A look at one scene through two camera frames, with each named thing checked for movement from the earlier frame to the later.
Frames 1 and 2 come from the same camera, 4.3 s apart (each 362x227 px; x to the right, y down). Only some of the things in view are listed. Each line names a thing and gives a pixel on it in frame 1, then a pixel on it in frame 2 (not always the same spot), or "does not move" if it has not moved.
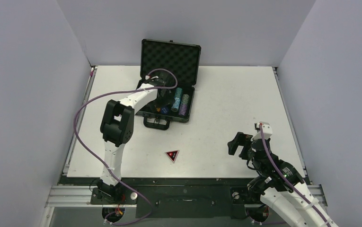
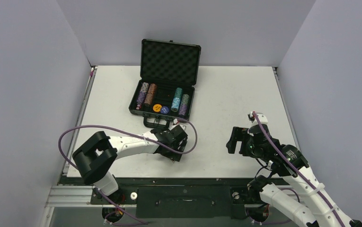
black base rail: [177, 197] does not move
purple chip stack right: [183, 109] does not move
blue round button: [164, 110] does not move
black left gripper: [167, 96] → [173, 155]
